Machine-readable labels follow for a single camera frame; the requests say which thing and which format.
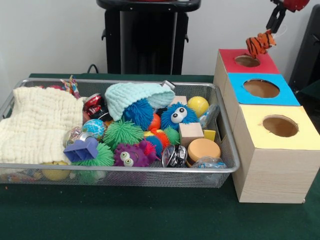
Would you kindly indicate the silver can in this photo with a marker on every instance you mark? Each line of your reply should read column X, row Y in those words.
column 75, row 134

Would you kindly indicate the yellow block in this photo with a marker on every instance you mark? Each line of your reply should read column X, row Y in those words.
column 209, row 135

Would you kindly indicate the cream waffle cloth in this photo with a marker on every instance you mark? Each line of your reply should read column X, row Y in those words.
column 37, row 120

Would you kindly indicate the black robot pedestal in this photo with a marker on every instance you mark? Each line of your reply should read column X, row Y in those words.
column 150, row 40

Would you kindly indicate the round wooden disc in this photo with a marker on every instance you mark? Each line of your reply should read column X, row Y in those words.
column 203, row 150

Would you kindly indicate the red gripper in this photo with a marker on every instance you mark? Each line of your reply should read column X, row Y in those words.
column 292, row 4

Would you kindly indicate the large green spiky ball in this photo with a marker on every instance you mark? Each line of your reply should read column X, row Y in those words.
column 104, row 156

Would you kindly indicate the blue fuzzy ball with eyes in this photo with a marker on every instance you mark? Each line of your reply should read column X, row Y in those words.
column 179, row 116

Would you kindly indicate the orange tiger striped toy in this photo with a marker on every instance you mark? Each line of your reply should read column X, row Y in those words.
column 259, row 44

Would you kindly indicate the blue globe ball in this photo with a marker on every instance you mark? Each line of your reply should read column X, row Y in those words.
column 94, row 129

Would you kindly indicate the black chair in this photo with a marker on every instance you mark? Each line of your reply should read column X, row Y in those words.
column 307, row 55

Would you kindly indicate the small green spiky ball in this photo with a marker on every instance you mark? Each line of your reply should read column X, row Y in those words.
column 122, row 133

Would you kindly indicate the yellow ball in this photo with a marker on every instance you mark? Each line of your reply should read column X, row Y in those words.
column 198, row 106

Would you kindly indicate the wooden cube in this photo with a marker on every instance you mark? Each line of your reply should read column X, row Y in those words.
column 191, row 134

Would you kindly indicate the red black packet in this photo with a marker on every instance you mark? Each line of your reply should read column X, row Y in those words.
column 94, row 104

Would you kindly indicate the clear blue plastic packet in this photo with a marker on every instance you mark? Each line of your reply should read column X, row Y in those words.
column 210, row 116

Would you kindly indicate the black silver round toy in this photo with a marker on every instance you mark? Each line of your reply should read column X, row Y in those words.
column 174, row 155

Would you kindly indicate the wooden box with three holes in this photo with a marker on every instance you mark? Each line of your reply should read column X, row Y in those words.
column 272, row 165

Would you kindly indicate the mint green knit cloth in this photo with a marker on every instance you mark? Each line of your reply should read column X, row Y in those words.
column 130, row 95

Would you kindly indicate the clear crumpled plastic packet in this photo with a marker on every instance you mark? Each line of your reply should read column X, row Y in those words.
column 209, row 162

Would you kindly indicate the purple spiky ball with eyes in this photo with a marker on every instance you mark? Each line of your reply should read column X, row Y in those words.
column 131, row 155

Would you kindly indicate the clear mesh bin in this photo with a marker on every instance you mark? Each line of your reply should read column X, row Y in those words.
column 222, row 150

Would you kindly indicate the purple plastic block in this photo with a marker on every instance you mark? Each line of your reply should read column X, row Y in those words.
column 82, row 150

